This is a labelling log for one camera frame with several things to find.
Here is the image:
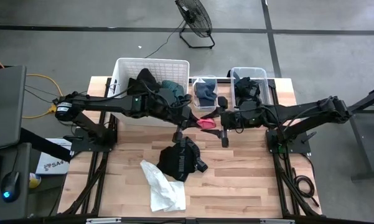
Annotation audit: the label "small clear plastic bin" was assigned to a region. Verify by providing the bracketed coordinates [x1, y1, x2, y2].
[191, 75, 220, 113]

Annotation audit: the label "dark desk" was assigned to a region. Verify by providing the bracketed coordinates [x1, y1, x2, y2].
[0, 142, 32, 222]

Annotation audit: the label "white printed cardboard box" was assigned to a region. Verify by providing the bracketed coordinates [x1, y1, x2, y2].
[35, 138, 73, 176]

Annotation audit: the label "black Puma garment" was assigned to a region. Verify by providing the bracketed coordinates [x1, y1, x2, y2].
[235, 77, 263, 108]

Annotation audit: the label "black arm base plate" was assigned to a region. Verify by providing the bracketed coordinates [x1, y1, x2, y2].
[70, 136, 118, 153]
[266, 129, 312, 156]

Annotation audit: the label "white cloth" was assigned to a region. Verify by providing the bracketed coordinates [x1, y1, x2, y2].
[139, 159, 187, 213]

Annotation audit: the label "grey teal garment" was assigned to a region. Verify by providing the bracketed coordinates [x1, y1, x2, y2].
[161, 80, 187, 102]

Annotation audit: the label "white perforated laundry basket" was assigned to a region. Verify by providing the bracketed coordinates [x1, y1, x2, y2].
[107, 57, 190, 127]

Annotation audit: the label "black aluminium rig frame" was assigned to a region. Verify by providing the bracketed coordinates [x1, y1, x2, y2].
[48, 76, 324, 224]

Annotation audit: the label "black floor fan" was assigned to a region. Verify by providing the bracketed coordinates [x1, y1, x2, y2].
[174, 0, 216, 50]

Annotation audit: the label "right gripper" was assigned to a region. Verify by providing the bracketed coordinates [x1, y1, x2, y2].
[202, 96, 264, 149]

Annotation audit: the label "yellow cable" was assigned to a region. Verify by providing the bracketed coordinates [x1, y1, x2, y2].
[0, 52, 64, 119]

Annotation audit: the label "black fan cable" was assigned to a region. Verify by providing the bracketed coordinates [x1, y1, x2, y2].
[143, 20, 186, 60]

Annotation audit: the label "black computer mouse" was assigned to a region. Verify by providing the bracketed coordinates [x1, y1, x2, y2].
[0, 170, 21, 203]

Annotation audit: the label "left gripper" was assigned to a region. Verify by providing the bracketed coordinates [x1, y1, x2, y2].
[148, 88, 207, 144]

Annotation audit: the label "yellow white ball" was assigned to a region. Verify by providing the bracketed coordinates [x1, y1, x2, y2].
[29, 172, 42, 189]

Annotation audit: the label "red cloth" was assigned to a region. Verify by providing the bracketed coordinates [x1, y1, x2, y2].
[196, 117, 217, 130]

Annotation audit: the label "large black garment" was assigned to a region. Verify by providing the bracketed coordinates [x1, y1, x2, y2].
[126, 68, 163, 95]

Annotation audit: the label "coiled black cable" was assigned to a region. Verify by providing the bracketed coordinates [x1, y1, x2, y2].
[291, 167, 320, 208]

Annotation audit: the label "black side table frame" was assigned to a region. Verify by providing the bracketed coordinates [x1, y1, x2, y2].
[345, 85, 374, 182]

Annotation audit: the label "large clear plastic bin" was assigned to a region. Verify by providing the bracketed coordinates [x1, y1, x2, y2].
[229, 66, 271, 110]

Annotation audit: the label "navy striped garment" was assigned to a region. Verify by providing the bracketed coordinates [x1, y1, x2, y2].
[195, 81, 218, 107]

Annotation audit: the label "black Puma shorts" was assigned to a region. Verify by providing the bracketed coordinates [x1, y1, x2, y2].
[157, 136, 208, 183]

